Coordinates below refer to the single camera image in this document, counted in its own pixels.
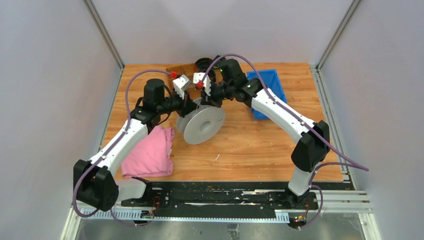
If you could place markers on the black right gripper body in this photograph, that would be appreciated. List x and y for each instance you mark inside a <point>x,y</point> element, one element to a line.
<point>217,95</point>

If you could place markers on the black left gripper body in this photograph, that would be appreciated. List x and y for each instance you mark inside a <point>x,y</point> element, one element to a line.
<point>181,104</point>

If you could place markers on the grey perforated cable spool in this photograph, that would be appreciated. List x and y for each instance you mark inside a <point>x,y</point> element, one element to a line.
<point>201,124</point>

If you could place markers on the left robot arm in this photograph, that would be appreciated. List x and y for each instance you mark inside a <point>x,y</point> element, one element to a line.
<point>94,186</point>

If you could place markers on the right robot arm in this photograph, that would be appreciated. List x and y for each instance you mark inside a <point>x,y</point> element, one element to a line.
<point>225,80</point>

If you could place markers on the black rolled tie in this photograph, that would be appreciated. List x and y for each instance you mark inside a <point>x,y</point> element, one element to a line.
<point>203,64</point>

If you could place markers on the wooden divided tray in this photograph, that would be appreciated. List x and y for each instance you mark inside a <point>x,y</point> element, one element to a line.
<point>188,70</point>

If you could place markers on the pink folded cloth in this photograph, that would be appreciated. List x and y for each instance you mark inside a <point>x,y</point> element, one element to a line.
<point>151,156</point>

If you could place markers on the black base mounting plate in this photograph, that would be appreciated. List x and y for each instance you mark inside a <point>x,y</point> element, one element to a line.
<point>209,186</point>

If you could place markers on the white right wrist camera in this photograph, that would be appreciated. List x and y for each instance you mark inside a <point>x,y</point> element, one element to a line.
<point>202,80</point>

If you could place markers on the aluminium frame rail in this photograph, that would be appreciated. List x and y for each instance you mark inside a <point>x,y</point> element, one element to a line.
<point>237,206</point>

